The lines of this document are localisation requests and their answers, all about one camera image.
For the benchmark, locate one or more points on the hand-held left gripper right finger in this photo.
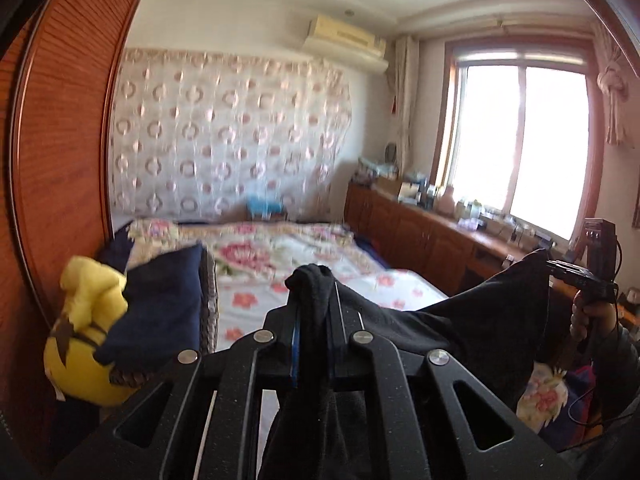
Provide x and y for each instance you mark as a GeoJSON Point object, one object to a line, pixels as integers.
{"type": "Point", "coordinates": [400, 385]}

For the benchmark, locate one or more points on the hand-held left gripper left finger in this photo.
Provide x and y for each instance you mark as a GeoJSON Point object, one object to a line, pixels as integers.
{"type": "Point", "coordinates": [225, 385]}

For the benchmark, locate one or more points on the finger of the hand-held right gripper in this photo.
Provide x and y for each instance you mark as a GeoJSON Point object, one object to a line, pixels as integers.
{"type": "Point", "coordinates": [570, 271]}

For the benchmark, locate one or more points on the black printed t-shirt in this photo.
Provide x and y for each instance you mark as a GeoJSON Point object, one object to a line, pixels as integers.
{"type": "Point", "coordinates": [450, 330]}

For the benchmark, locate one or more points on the person's right forearm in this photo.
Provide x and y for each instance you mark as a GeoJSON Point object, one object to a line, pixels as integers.
{"type": "Point", "coordinates": [620, 365]}

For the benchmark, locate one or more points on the person's right hand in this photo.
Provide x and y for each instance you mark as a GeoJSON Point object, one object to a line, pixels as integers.
{"type": "Point", "coordinates": [595, 322]}

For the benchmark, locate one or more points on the folded navy garment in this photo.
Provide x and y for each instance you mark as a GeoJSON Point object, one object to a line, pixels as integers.
{"type": "Point", "coordinates": [160, 305]}

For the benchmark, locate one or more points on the white crumpled cloth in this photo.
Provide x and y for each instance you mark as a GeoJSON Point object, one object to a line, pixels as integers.
{"type": "Point", "coordinates": [472, 224]}

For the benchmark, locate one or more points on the dark blue mattress cover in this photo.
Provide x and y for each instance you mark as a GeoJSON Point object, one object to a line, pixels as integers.
{"type": "Point", "coordinates": [372, 255]}

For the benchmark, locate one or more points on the wooden-framed window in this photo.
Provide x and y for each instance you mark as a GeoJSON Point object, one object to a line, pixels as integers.
{"type": "Point", "coordinates": [515, 145]}

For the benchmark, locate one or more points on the floral blanket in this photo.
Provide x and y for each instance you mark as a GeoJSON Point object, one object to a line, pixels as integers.
{"type": "Point", "coordinates": [250, 250]}

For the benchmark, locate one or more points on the pale pink bottle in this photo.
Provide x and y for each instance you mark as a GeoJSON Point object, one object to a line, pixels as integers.
{"type": "Point", "coordinates": [445, 202]}

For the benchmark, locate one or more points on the wooden window cabinet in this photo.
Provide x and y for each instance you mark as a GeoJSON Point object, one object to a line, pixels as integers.
{"type": "Point", "coordinates": [415, 240]}

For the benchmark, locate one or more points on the yellow plush toy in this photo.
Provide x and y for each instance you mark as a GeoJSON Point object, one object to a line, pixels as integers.
{"type": "Point", "coordinates": [82, 350]}

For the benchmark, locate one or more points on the tied beige window curtain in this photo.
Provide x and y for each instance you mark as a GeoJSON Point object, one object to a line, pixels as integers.
{"type": "Point", "coordinates": [612, 90]}

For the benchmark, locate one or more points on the blue tissue box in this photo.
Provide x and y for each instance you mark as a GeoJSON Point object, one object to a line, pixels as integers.
{"type": "Point", "coordinates": [265, 207]}

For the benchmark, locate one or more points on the cardboard box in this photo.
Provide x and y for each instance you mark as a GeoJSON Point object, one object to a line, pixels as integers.
{"type": "Point", "coordinates": [389, 186]}

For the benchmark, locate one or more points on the dark oval ornament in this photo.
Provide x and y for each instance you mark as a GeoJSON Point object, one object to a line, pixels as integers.
{"type": "Point", "coordinates": [391, 151]}

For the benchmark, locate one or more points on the stack of folded cloths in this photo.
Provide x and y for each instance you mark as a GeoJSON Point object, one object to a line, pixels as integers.
{"type": "Point", "coordinates": [375, 169]}

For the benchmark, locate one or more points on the wooden slatted wardrobe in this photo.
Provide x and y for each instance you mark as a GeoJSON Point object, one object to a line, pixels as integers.
{"type": "Point", "coordinates": [60, 135]}

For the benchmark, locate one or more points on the cream air conditioner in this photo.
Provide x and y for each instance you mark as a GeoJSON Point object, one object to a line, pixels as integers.
{"type": "Point", "coordinates": [345, 40]}

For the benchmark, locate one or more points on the circle-patterned wall curtain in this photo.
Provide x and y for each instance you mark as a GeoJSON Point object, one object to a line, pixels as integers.
{"type": "Point", "coordinates": [225, 135]}

